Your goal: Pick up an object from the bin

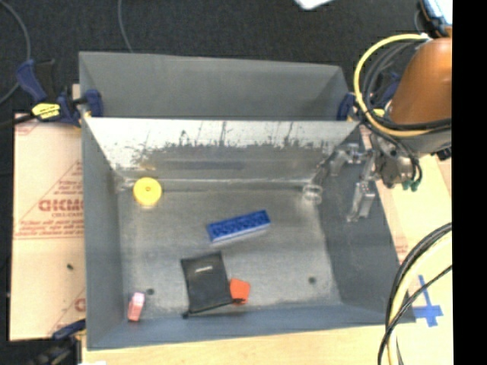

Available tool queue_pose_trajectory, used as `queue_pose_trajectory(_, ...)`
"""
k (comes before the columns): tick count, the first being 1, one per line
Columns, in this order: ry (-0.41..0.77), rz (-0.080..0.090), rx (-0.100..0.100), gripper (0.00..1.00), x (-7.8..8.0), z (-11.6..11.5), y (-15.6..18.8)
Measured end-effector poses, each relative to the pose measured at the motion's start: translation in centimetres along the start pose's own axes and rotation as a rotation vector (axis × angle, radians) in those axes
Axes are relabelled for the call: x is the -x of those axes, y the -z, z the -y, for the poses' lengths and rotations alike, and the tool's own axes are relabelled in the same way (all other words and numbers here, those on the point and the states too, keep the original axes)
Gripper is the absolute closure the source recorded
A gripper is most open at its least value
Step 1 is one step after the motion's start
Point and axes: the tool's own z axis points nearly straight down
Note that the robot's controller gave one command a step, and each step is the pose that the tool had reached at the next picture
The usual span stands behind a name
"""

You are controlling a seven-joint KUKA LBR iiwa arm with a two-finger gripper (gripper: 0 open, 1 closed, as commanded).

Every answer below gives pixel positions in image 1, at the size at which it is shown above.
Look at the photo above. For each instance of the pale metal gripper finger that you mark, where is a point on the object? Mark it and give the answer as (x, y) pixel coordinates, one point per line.
(348, 157)
(361, 202)

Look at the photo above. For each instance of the blue studded flat block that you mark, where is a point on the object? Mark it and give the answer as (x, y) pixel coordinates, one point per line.
(239, 226)

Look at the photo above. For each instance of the grey metal bin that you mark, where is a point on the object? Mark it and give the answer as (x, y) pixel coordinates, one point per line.
(236, 238)

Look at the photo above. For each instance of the orange-red small block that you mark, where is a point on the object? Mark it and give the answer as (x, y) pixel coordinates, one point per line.
(239, 290)

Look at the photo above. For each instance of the black flat pouch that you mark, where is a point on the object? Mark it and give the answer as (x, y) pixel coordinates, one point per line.
(207, 281)

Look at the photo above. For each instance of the yellow round cylinder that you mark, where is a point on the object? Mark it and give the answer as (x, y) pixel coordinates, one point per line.
(147, 191)

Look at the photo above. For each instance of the pink small block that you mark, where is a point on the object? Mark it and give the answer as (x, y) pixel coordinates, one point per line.
(135, 306)

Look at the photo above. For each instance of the brown cardboard board red print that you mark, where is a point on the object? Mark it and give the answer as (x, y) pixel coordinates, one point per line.
(45, 219)

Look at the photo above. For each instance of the black cylinder on white bracket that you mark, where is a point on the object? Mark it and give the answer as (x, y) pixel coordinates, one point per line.
(443, 153)

